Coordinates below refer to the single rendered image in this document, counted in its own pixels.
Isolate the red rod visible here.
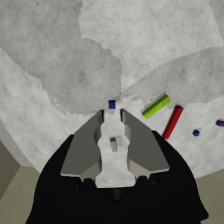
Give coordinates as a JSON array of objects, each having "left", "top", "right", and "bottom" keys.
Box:
[{"left": 162, "top": 105, "right": 184, "bottom": 139}]

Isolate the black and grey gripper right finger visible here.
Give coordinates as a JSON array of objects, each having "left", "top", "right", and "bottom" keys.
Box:
[{"left": 120, "top": 108, "right": 209, "bottom": 221}]

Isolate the small blue cube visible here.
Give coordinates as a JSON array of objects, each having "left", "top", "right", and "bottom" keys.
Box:
[
  {"left": 109, "top": 100, "right": 116, "bottom": 109},
  {"left": 192, "top": 130, "right": 200, "bottom": 137}
]

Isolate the lime green rod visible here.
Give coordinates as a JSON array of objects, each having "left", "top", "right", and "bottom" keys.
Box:
[{"left": 142, "top": 94, "right": 171, "bottom": 119}]

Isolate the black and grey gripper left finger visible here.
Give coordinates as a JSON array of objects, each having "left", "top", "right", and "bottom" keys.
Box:
[{"left": 25, "top": 109, "right": 104, "bottom": 224}]

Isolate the grey rod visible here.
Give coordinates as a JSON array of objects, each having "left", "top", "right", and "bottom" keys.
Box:
[{"left": 110, "top": 138, "right": 118, "bottom": 152}]

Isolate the purple rod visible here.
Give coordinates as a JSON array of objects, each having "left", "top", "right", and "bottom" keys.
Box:
[{"left": 215, "top": 120, "right": 224, "bottom": 127}]

